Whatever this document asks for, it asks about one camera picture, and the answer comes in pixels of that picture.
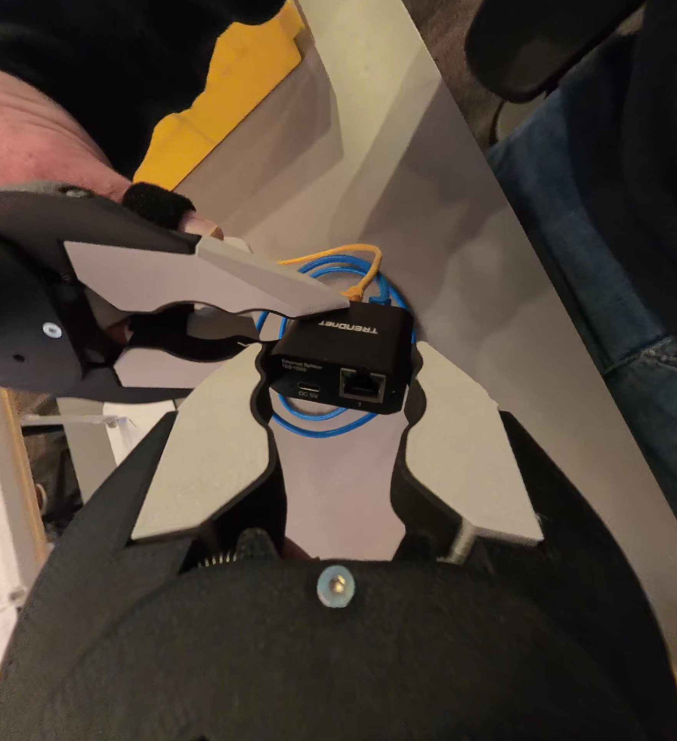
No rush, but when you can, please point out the person's right hand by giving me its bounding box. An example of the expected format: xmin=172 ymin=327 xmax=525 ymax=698
xmin=0 ymin=58 xmax=225 ymax=241

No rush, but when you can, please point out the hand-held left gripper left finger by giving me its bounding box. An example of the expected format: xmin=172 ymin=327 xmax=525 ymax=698
xmin=131 ymin=344 xmax=288 ymax=545

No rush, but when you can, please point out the person's leg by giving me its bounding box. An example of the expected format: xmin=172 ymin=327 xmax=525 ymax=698
xmin=486 ymin=35 xmax=677 ymax=548

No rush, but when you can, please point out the yellow plastic bin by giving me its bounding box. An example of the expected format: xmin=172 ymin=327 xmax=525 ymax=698
xmin=133 ymin=0 xmax=306 ymax=192

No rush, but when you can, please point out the black mesh chair armrest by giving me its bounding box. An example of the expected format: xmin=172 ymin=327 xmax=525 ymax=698
xmin=465 ymin=0 xmax=646 ymax=104

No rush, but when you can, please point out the blue ethernet cable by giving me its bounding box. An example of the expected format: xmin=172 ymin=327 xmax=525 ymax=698
xmin=256 ymin=255 xmax=417 ymax=439

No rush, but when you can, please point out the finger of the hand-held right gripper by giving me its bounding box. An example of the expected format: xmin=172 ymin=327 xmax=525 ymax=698
xmin=63 ymin=236 xmax=351 ymax=318
xmin=113 ymin=304 xmax=261 ymax=390

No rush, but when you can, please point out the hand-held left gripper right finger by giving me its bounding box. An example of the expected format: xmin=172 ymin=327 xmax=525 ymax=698
xmin=391 ymin=342 xmax=545 ymax=548

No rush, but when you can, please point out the black ethernet splitter box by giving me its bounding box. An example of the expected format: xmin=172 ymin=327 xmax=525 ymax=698
xmin=270 ymin=306 xmax=416 ymax=413

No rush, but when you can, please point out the person's right forearm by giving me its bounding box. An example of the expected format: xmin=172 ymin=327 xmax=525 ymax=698
xmin=0 ymin=0 xmax=287 ymax=180

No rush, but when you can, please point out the yellow ethernet cable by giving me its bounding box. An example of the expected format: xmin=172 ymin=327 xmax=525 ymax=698
xmin=278 ymin=243 xmax=384 ymax=303

